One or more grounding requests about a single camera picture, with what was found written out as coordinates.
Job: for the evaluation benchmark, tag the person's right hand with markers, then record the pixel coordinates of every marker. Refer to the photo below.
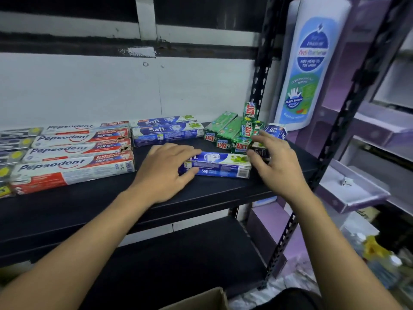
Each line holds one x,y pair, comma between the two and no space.
280,167

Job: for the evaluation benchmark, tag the person's left hand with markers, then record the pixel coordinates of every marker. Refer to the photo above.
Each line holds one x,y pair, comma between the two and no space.
158,174

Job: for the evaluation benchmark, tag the person's right thumb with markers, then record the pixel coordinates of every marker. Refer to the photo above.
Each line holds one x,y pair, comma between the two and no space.
256,169

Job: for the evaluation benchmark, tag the person's left thumb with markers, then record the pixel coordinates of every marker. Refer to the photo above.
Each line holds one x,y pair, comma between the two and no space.
190,174

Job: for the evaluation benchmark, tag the person's right forearm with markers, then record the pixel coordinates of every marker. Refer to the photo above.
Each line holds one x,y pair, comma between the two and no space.
335,255

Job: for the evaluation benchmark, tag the person's left forearm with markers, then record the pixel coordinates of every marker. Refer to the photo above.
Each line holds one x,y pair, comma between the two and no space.
74,248

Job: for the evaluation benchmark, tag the green toothpaste box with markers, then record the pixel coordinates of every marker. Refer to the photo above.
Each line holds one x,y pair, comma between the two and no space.
240,145
259,127
229,133
249,121
221,124

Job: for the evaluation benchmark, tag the small white object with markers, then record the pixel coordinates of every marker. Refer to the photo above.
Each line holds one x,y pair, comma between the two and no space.
347,181

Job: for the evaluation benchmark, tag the black metal shelf rack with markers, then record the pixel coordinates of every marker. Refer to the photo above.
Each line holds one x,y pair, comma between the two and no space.
96,206

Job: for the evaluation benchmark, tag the purple cardboard display stand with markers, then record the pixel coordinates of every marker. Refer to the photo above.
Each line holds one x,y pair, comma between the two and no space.
355,190

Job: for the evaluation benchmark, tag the red white toothpaste box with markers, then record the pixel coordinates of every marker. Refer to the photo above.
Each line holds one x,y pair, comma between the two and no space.
77,137
84,126
74,172
74,150

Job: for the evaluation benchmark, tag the white bottle-shaped display sign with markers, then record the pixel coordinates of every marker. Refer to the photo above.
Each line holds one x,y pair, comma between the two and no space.
309,61

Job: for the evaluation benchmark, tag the brown cardboard box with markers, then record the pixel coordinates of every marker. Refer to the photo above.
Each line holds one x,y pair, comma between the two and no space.
200,301

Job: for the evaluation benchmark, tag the person's dark clothing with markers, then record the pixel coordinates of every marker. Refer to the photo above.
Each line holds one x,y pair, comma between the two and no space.
290,300

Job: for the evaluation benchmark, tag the clear bottle with yellow label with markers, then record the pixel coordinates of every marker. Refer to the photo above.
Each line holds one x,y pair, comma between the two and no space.
377,258

